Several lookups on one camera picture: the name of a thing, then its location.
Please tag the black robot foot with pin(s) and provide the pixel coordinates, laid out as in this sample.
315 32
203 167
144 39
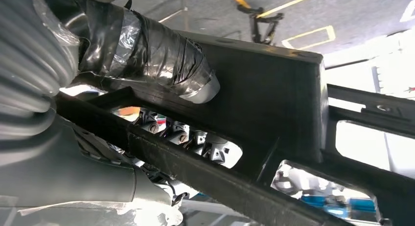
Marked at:
259 23

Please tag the small yellow tape rectangle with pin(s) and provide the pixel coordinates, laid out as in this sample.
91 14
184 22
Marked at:
331 33

